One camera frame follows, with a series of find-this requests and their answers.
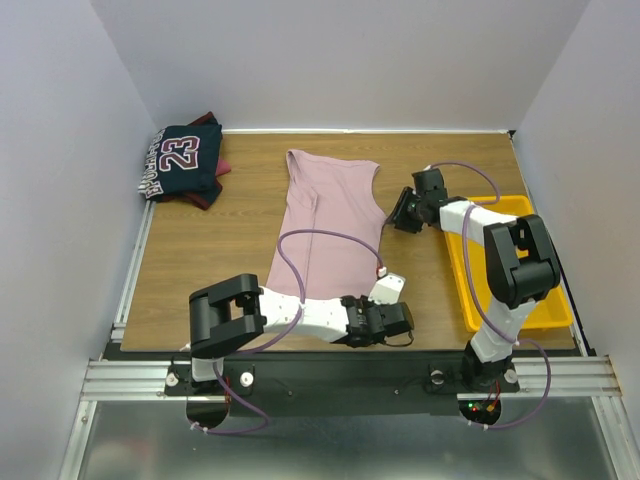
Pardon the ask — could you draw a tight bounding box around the pink ribbed tank top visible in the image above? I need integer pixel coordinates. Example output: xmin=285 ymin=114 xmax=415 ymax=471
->
xmin=280 ymin=149 xmax=387 ymax=300

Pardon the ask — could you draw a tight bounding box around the maroon folded tank top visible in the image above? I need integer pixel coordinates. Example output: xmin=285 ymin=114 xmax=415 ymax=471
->
xmin=181 ymin=111 xmax=231 ymax=211

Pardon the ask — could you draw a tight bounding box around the navy number 23 jersey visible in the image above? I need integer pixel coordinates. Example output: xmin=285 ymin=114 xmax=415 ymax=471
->
xmin=138 ymin=124 xmax=222 ymax=200

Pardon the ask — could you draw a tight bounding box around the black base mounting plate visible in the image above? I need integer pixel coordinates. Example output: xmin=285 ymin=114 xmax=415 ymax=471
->
xmin=164 ymin=350 xmax=519 ymax=418

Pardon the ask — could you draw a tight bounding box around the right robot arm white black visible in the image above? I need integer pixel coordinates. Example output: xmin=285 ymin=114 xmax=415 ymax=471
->
xmin=388 ymin=161 xmax=560 ymax=390

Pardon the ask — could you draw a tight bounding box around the yellow plastic tray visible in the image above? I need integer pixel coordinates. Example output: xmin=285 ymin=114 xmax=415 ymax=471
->
xmin=444 ymin=195 xmax=572 ymax=332

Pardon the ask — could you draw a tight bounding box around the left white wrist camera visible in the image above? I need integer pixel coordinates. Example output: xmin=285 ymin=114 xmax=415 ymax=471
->
xmin=368 ymin=273 xmax=406 ymax=305

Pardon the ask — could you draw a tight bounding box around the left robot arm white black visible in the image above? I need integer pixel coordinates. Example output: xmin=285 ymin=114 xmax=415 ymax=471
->
xmin=187 ymin=274 xmax=414 ymax=394

